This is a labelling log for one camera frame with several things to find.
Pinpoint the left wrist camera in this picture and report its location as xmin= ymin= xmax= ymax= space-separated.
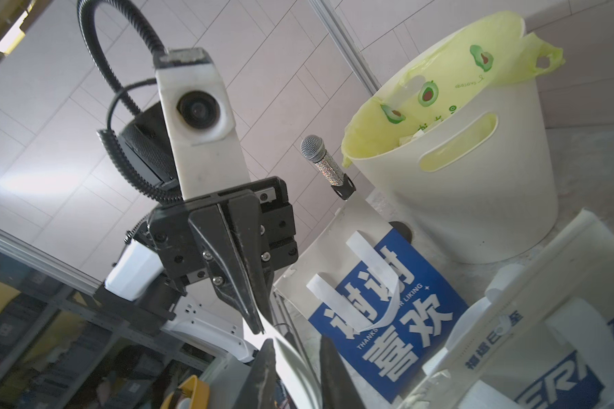
xmin=153 ymin=48 xmax=251 ymax=201

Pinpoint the cream trash bin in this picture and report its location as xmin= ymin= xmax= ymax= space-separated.
xmin=351 ymin=78 xmax=558 ymax=264

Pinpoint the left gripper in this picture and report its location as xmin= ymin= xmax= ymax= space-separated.
xmin=148 ymin=177 xmax=298 ymax=335

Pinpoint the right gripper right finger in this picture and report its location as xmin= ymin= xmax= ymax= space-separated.
xmin=319 ymin=336 xmax=365 ymax=409

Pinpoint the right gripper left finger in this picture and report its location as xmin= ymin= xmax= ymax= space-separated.
xmin=233 ymin=339 xmax=277 ymax=409

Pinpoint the yellow-green bin liner bag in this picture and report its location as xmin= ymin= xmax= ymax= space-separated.
xmin=341 ymin=11 xmax=565 ymax=167

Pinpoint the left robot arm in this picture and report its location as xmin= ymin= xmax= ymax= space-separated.
xmin=77 ymin=1 xmax=298 ymax=363

